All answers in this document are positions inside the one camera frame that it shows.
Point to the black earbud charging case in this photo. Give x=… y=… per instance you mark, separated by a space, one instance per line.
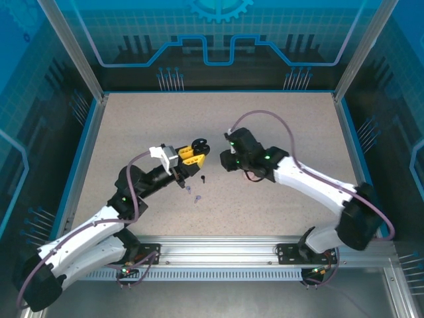
x=199 y=144

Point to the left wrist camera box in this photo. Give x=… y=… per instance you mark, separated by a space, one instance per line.
x=162 y=157

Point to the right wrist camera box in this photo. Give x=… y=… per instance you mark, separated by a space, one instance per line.
x=229 y=135

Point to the aluminium frame post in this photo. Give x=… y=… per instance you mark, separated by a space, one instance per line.
x=364 y=49
x=75 y=49

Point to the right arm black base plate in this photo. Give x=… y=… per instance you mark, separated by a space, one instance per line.
x=286 y=253

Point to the metal lower shelf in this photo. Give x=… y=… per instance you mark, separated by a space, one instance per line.
x=215 y=301

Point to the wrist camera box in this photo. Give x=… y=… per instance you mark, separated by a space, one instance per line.
x=162 y=157
x=229 y=135

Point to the blue trimmed aluminium side rail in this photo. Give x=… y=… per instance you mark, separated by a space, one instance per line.
x=88 y=139
x=351 y=139

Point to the black earbud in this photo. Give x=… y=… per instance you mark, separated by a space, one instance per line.
x=202 y=179

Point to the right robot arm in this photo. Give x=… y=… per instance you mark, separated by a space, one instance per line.
x=314 y=185

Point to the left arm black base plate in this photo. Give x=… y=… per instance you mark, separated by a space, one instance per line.
x=149 y=246

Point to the aluminium mounting rail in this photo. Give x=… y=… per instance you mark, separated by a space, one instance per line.
x=218 y=251

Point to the small led connector board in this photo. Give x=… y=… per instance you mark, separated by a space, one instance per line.
x=125 y=270
x=318 y=271

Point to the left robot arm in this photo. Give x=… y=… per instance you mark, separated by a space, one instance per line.
x=83 y=235

